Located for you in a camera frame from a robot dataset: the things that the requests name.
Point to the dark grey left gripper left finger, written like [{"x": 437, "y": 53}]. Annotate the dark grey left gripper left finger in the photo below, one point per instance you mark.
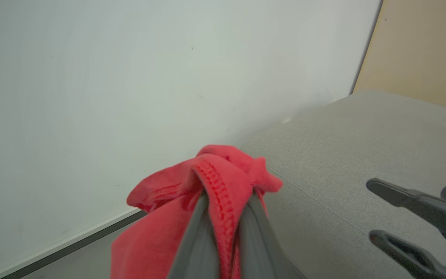
[{"x": 196, "y": 255}]

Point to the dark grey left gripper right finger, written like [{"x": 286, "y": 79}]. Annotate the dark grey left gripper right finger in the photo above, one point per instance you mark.
[{"x": 261, "y": 259}]

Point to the red clothing item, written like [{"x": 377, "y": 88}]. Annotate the red clothing item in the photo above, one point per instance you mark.
[{"x": 157, "y": 240}]

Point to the grey fabric sofa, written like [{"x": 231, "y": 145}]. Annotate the grey fabric sofa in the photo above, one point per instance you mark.
[{"x": 362, "y": 147}]

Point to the white and black baseboard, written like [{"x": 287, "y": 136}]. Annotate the white and black baseboard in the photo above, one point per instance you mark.
[{"x": 72, "y": 244}]

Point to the beige wooden panel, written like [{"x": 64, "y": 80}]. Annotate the beige wooden panel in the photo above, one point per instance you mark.
[{"x": 420, "y": 50}]

